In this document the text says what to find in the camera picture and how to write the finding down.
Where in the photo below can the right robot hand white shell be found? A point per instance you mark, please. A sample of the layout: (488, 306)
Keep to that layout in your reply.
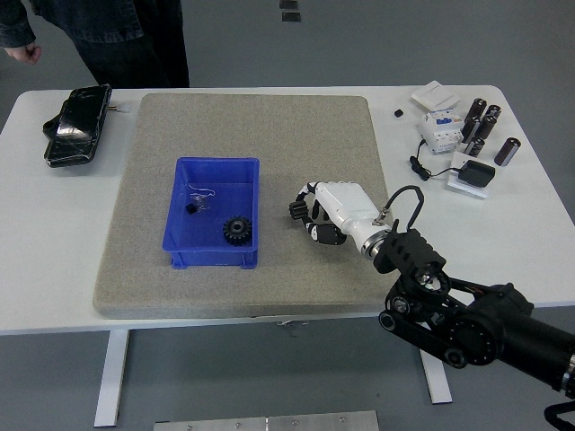
(348, 204)

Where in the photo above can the person's hand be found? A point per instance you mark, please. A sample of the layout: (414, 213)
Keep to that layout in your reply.
(24, 54)

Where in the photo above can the small black gear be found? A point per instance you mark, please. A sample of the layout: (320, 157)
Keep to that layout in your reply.
(297, 211)

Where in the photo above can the large black gear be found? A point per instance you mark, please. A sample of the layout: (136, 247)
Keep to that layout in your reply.
(236, 230)

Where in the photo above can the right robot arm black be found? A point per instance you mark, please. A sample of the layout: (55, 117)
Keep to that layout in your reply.
(489, 332)

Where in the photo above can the person's forearm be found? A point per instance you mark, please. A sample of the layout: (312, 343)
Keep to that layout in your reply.
(13, 22)

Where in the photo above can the blue plastic box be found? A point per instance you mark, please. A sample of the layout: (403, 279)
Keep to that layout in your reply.
(211, 224)

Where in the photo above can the black wrapped battery pack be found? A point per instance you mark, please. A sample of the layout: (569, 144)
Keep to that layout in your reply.
(78, 125)

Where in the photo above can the person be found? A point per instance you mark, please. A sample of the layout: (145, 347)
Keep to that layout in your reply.
(126, 40)

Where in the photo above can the small black cube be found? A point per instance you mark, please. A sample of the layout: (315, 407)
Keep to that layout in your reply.
(397, 112)

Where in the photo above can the grey-brown mat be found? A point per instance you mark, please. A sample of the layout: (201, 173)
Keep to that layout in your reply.
(269, 125)

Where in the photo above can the white socket plate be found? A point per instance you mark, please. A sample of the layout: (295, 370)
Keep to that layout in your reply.
(462, 186)

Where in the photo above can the white circuit breaker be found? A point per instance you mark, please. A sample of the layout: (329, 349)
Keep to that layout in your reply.
(440, 132)

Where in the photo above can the black power adapter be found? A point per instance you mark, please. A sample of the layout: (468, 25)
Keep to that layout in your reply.
(478, 173)

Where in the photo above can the dark brown capacitor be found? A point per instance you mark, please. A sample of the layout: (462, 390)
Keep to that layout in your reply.
(486, 127)
(470, 129)
(507, 151)
(476, 110)
(475, 147)
(492, 112)

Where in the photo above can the small clear plastic bag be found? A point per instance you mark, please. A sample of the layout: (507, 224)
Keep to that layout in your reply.
(203, 201)

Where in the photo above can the small black block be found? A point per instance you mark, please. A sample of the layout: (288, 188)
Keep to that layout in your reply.
(191, 209)

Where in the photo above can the dark floor cover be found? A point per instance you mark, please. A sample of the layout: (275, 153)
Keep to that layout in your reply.
(291, 17)
(288, 4)

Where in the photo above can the white table leg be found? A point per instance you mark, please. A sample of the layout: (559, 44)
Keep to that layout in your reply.
(112, 377)
(438, 384)

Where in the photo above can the silver metal plate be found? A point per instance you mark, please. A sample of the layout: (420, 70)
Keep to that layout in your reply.
(269, 422)

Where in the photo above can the white wall switch plate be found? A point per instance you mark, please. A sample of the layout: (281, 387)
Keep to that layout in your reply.
(433, 94)

